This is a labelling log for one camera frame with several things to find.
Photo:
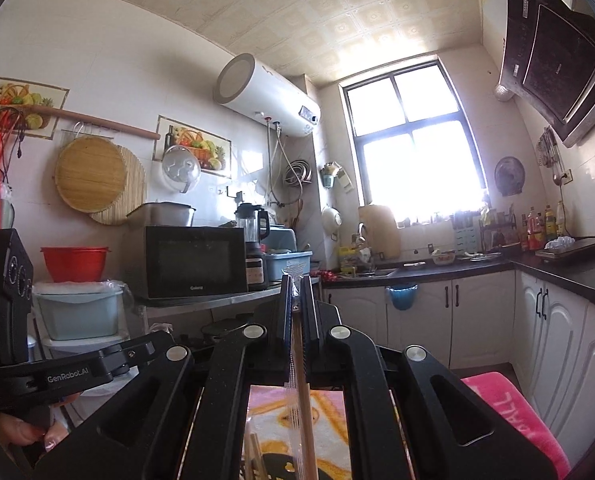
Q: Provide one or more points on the metal pot with lid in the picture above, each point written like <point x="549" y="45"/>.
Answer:
<point x="162" y="214"/>

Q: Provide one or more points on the wooden cutting board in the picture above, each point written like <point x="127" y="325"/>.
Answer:
<point x="380" y="232"/>

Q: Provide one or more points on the black microwave oven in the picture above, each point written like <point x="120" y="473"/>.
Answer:
<point x="192" y="262"/>

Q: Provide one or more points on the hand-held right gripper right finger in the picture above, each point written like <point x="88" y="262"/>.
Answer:
<point x="308" y="320"/>

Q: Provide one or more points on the pink printed blanket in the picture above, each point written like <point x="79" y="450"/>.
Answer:
<point x="507" y="410"/>

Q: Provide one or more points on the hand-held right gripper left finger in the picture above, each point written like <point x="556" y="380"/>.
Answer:
<point x="286" y="320"/>

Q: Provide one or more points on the fruit wall poster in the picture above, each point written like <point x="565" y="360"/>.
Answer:
<point x="202" y="142"/>
<point x="17" y="92"/>

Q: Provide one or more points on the black range hood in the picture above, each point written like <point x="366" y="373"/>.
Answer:
<point x="557" y="60"/>

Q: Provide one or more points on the kitchen window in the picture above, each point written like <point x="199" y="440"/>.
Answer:
<point x="412" y="145"/>

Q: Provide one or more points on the green wall-hung holder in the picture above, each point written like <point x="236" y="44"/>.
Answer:
<point x="332" y="177"/>

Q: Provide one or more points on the round woven mat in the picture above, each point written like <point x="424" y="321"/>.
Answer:
<point x="135" y="195"/>

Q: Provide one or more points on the clear plastic dome lid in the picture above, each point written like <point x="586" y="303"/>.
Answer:
<point x="180" y="167"/>

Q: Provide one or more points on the chopstick pair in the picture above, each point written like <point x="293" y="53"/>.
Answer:
<point x="305" y="430"/>
<point x="255" y="460"/>

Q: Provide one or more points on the blue hanging waste bin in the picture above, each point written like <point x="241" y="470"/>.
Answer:
<point x="402" y="297"/>

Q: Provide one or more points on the green plastic utensil holder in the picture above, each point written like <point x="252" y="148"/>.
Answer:
<point x="327" y="470"/>

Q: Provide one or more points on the wooden rolling pin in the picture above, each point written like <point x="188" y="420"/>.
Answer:
<point x="77" y="116"/>

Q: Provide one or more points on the white hanging colander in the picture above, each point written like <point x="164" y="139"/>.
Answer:
<point x="331" y="220"/>

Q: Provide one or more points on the black blender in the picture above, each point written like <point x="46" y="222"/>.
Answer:
<point x="252" y="245"/>

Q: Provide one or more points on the hanging ladles under hood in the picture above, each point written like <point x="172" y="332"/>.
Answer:
<point x="550" y="152"/>

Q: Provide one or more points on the white lower cabinets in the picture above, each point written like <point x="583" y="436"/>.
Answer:
<point x="477" y="320"/>

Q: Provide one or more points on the blue plastic dish container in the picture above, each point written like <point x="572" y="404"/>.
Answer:
<point x="287" y="267"/>

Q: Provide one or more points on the metal kitchen shelf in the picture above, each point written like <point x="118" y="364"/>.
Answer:
<point x="192" y="305"/>

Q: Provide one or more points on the white water heater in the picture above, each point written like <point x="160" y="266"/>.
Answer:
<point x="267" y="92"/>

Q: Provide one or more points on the round bamboo board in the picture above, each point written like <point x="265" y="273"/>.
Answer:
<point x="90" y="175"/>

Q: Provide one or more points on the light blue drawer unit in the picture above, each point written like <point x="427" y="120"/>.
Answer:
<point x="77" y="315"/>

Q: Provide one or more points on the red plastic basin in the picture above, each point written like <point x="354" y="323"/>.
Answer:
<point x="72" y="265"/>

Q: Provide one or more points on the group of condiment bottles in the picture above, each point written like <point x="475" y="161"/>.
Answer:
<point x="542" y="227"/>

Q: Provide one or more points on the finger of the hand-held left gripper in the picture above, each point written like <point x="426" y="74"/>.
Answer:
<point x="137" y="352"/>

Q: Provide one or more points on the person's left hand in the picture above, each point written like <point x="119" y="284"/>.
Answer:
<point x="22" y="425"/>

